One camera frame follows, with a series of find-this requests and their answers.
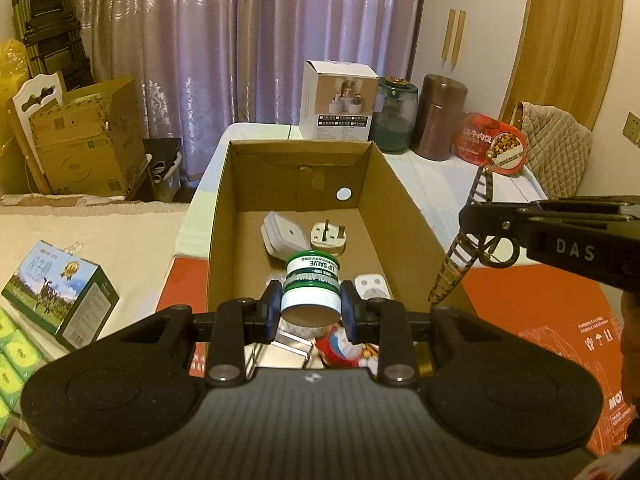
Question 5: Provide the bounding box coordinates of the pale checkered tablecloth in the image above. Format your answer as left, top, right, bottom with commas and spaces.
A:
177, 121, 548, 261

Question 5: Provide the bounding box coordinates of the white wooden chair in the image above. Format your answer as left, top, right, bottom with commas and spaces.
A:
6, 71, 66, 196

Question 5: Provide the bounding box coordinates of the white green-label jar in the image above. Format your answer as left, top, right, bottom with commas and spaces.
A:
280, 251, 343, 326

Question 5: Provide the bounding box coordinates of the white remote control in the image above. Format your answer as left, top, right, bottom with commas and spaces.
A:
354, 272, 391, 303

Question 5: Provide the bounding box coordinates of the chair with quilted cover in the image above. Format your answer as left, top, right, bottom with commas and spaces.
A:
510, 101, 593, 201

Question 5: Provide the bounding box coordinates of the yellow plastic bag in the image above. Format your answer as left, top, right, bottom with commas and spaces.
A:
0, 37, 33, 131

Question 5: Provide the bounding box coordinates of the black folding cart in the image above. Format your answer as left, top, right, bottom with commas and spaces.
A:
12, 0, 93, 93

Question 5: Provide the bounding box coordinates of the red oval food package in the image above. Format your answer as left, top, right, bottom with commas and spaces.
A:
452, 112, 530, 177

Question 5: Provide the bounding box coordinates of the red white small toy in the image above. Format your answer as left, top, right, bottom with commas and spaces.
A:
315, 325, 381, 368

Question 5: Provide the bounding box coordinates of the chrome metal holder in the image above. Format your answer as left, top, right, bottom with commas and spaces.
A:
245, 330, 313, 368

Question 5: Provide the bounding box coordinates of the printed brown cardboard carton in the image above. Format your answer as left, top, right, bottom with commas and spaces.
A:
29, 77, 148, 197

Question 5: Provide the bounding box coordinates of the pile of yellow-green packets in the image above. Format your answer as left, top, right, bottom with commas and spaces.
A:
0, 307, 43, 426

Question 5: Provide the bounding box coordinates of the pale wardrobe handle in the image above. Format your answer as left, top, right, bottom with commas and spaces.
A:
442, 9, 457, 63
452, 10, 467, 70

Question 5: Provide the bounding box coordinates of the white power adapter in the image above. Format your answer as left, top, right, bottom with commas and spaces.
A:
260, 210, 307, 261

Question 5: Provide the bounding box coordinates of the cream bedspread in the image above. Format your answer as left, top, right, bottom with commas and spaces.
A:
0, 192, 193, 361

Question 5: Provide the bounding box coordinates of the green glass jar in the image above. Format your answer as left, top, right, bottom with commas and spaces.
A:
375, 76, 420, 155

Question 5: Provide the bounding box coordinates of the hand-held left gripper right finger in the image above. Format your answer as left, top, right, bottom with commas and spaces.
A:
341, 282, 491, 386

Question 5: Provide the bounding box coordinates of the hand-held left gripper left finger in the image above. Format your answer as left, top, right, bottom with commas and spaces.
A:
129, 281, 284, 387

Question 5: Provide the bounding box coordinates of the brown cardboard box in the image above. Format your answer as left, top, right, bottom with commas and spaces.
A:
205, 140, 471, 376

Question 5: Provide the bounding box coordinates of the white red printed sheet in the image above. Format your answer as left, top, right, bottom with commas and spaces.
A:
582, 442, 640, 480

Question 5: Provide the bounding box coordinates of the purple curtain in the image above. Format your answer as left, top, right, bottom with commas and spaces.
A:
72, 0, 431, 186

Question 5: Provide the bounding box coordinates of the red printed cardboard sheet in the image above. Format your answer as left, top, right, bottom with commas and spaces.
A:
155, 255, 640, 456

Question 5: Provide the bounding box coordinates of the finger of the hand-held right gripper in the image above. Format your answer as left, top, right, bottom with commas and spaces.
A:
517, 199, 638, 223
459, 204, 531, 257

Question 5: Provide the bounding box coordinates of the green milk gift box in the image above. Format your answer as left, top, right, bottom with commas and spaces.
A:
1, 241, 120, 351

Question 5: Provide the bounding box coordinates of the brown cylindrical canister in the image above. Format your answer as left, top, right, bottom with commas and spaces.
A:
412, 74, 468, 162

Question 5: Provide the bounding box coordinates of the dark side table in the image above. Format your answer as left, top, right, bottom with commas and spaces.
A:
142, 137, 182, 201

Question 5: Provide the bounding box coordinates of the beige plug adapter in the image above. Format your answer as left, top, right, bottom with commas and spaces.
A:
310, 219, 347, 258

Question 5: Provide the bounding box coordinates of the white product box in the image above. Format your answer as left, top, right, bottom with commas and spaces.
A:
300, 60, 379, 142

